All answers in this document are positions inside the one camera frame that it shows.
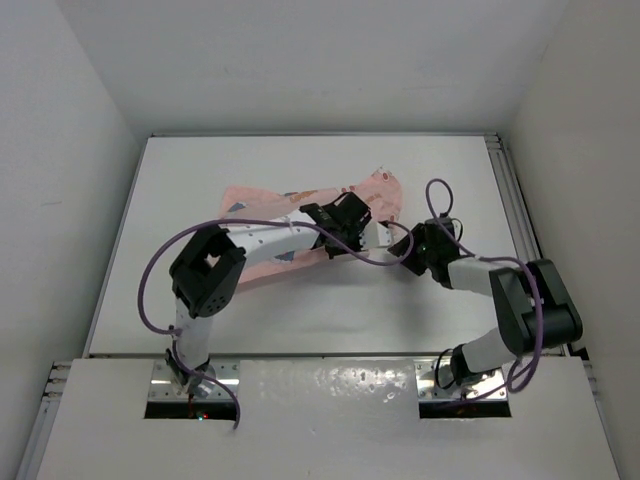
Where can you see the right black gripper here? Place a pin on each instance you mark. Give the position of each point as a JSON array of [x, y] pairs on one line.
[[401, 252]]

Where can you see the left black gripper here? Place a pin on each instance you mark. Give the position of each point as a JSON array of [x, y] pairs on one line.
[[356, 228]]

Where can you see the pink cartoon pillowcase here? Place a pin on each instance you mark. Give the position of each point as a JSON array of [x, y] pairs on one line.
[[288, 232]]

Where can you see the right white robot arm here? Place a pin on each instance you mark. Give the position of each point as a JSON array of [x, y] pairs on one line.
[[534, 310]]

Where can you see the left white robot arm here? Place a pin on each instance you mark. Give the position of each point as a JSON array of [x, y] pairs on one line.
[[207, 271]]

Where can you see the white front cover panel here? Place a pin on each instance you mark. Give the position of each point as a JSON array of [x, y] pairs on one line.
[[319, 419]]

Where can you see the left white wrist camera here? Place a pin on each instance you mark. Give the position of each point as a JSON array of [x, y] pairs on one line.
[[376, 235]]

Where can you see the right aluminium rail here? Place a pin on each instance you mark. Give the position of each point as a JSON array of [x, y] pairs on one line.
[[518, 218]]

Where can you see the aluminium rail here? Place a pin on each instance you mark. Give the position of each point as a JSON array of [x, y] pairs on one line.
[[44, 421], [518, 218]]

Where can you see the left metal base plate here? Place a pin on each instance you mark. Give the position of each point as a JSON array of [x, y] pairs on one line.
[[164, 388]]

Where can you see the left aluminium rail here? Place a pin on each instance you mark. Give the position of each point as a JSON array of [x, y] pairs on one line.
[[44, 421]]

